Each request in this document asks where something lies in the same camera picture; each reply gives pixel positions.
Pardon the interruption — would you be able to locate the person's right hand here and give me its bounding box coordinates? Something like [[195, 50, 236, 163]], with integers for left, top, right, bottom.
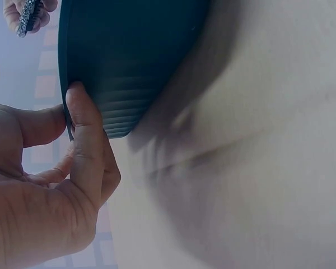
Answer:
[[2, 0, 58, 35]]

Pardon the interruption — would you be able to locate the person's left hand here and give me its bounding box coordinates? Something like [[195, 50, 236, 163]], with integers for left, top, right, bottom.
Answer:
[[0, 81, 122, 269]]

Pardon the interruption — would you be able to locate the dark teal ribbed bowl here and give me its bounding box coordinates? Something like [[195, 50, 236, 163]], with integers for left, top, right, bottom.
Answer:
[[57, 0, 214, 141]]

